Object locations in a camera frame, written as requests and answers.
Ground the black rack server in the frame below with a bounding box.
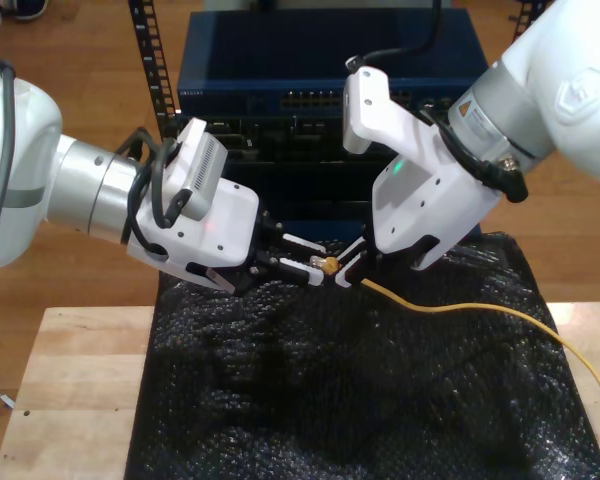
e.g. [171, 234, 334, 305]
[162, 113, 496, 166]

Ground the black perforated rack post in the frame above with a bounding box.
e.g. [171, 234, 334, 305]
[127, 0, 184, 146]
[509, 0, 549, 44]

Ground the dark blue base panel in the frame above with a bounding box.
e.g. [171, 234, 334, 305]
[274, 217, 483, 241]

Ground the black bubble wrap mat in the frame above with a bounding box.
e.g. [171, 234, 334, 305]
[124, 230, 600, 480]

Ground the blue network switch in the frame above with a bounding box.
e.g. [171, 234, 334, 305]
[175, 9, 496, 119]

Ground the person's dark blue shoe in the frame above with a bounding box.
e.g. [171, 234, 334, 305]
[12, 0, 50, 22]

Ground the yellow network cable clear plug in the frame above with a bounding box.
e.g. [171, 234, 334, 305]
[308, 253, 600, 480]

